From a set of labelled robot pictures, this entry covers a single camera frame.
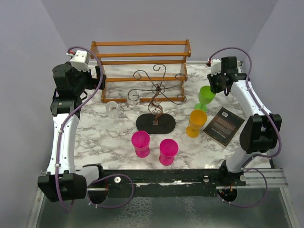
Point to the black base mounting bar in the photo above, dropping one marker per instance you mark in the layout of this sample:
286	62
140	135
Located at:
162	183

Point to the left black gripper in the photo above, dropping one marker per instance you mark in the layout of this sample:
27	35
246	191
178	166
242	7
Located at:
94	83

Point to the orange wooden dish rack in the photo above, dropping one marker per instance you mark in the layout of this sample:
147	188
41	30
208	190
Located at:
161	63

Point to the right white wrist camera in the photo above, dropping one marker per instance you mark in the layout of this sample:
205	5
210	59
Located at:
215	66

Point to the aluminium rail frame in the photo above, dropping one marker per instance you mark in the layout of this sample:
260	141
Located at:
261	203

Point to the metal wine glass rack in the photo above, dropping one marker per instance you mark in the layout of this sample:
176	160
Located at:
156	121

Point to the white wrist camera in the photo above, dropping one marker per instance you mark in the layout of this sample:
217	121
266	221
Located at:
79	60
215	66

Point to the orange plastic wine glass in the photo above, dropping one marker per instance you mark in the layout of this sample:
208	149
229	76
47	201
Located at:
196	121

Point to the right pink plastic goblet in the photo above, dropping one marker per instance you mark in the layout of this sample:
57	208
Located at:
168	150

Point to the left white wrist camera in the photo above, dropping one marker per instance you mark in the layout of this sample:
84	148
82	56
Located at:
79	60

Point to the dark book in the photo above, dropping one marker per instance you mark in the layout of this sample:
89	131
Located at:
223	126

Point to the frosted clear wine glass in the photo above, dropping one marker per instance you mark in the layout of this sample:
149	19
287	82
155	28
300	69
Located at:
114	113

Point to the left pink plastic goblet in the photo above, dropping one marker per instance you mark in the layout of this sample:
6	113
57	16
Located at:
141	142

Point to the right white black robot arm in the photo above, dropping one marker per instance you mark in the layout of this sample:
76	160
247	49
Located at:
261	131

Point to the green plastic wine glass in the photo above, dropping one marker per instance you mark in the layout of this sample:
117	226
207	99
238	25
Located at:
205	97

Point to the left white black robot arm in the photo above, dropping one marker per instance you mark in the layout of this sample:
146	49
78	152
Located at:
62	181

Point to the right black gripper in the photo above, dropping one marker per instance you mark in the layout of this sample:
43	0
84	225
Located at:
213	89

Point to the pink plastic goblet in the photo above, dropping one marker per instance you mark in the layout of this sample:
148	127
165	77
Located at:
141	142
168	150

